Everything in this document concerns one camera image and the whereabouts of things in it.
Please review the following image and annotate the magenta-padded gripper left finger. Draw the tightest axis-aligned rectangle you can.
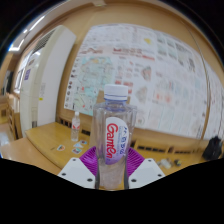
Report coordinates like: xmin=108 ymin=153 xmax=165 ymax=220
xmin=57 ymin=145 xmax=101 ymax=190

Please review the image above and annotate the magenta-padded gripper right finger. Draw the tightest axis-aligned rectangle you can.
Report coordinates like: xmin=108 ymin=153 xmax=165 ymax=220
xmin=125 ymin=146 xmax=166 ymax=190

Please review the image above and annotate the clear plastic water bottle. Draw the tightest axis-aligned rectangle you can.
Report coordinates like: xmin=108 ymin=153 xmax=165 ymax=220
xmin=91 ymin=83 xmax=138 ymax=191

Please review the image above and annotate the small white flat object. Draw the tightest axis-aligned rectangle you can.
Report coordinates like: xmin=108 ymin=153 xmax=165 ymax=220
xmin=159 ymin=158 xmax=173 ymax=169

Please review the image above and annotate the small blue-white card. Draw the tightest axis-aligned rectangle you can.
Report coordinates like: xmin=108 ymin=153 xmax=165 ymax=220
xmin=71 ymin=139 xmax=88 ymax=155

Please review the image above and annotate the small red-labelled plastic bottle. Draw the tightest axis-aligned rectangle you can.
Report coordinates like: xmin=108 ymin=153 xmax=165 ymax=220
xmin=70 ymin=111 xmax=82 ymax=142

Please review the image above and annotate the black bag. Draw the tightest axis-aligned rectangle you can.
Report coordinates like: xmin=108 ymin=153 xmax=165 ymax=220
xmin=202 ymin=135 xmax=224 ymax=162

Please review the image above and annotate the white standing air conditioner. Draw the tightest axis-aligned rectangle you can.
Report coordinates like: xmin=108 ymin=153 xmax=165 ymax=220
xmin=19 ymin=24 xmax=77 ymax=138

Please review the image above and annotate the narrow printed wall poster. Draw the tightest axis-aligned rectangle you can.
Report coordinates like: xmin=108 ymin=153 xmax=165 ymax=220
xmin=203 ymin=63 xmax=224 ymax=141

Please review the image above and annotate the large printed wall poster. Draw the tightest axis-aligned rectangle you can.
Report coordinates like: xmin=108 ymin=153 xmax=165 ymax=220
xmin=63 ymin=23 xmax=209 ymax=139

